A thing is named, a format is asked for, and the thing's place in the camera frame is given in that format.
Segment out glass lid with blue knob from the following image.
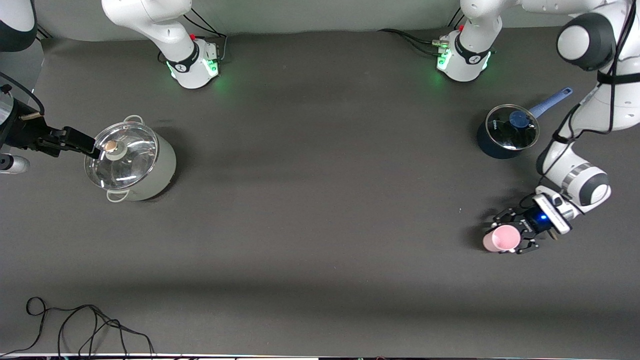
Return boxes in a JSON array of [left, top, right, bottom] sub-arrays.
[[486, 104, 540, 151]]

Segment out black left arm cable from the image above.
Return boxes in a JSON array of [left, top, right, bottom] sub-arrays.
[[537, 0, 638, 183]]

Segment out thin black tangled cable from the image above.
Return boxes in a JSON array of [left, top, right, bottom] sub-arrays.
[[0, 296, 156, 358]]

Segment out black arm base cables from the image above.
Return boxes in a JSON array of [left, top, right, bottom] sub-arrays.
[[377, 10, 468, 57], [159, 7, 229, 65]]

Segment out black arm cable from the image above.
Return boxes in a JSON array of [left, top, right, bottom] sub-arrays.
[[537, 0, 638, 183], [0, 72, 46, 118]]

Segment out dark grey table cover sheet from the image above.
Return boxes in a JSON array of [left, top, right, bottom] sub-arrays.
[[0, 20, 640, 357]]

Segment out dark blue saucepan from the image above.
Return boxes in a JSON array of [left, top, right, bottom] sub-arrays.
[[476, 87, 574, 160]]

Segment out black left arm base cables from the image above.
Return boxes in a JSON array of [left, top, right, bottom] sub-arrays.
[[377, 10, 468, 57]]

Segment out pink plastic cup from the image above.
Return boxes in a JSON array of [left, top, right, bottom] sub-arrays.
[[482, 224, 522, 253]]

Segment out black right arm base cables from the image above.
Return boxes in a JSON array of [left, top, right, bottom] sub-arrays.
[[159, 7, 229, 65]]

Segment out glass lid with metal knob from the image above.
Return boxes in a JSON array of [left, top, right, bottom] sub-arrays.
[[84, 121, 159, 190]]

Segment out pale grey two-handled pot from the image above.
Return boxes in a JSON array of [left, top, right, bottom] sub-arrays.
[[85, 115, 177, 203]]

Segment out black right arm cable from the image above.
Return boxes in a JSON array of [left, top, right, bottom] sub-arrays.
[[0, 72, 46, 118]]

